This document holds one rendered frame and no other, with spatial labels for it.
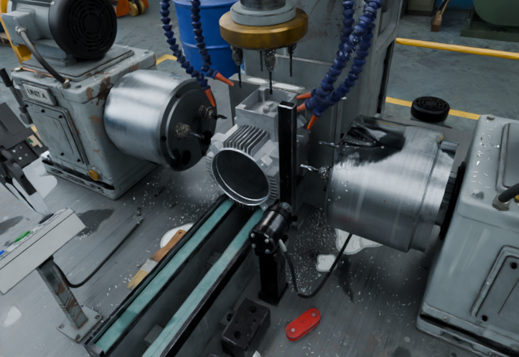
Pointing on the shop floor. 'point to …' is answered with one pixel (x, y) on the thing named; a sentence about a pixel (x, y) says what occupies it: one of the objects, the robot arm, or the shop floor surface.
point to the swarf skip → (494, 8)
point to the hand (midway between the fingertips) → (40, 212)
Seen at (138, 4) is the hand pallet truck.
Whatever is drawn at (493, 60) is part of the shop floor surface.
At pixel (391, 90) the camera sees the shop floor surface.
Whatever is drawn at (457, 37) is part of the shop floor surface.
